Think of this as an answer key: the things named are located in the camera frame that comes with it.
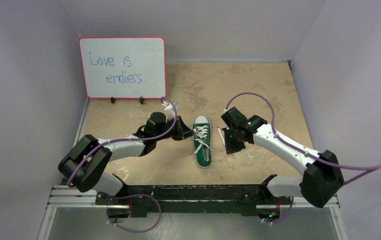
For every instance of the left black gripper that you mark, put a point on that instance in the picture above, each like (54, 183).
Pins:
(183, 131)

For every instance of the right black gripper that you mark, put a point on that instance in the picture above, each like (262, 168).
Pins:
(228, 140)

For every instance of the white shoelace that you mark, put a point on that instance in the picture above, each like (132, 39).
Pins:
(200, 134)

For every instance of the green canvas sneaker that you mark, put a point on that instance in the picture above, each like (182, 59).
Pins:
(203, 157)

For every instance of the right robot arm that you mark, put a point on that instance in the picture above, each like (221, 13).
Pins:
(319, 177)

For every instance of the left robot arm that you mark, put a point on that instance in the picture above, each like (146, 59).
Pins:
(84, 165)

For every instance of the white marker pen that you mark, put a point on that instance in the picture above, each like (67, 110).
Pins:
(221, 135)

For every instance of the red framed whiteboard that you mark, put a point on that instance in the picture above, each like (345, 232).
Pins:
(126, 67)

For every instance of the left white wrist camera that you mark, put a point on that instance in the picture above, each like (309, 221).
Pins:
(169, 111)

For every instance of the black aluminium base frame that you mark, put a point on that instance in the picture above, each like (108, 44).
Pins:
(139, 200)

